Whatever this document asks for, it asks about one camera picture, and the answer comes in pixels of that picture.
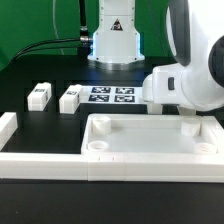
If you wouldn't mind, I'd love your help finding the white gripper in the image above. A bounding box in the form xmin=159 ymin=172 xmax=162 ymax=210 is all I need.
xmin=142 ymin=63 xmax=196 ymax=116

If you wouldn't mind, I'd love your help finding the white desk top tray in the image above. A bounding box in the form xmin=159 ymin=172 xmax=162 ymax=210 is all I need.
xmin=81 ymin=114 xmax=224 ymax=154

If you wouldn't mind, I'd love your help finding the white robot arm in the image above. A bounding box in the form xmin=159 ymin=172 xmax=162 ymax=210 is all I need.
xmin=88 ymin=0 xmax=224 ymax=111

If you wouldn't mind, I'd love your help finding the fiducial marker sheet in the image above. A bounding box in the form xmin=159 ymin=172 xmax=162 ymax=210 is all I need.
xmin=80 ymin=86 xmax=144 ymax=104

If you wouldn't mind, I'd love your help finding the white U-shaped fence wall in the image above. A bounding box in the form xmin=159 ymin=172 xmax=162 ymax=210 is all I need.
xmin=0 ymin=112 xmax=224 ymax=183

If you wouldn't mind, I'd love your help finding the black cable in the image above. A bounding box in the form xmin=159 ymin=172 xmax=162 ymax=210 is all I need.
xmin=8 ymin=0 xmax=94 ymax=66

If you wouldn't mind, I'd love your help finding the thin white cable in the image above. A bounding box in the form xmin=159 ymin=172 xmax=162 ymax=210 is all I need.
xmin=52 ymin=0 xmax=66 ymax=57

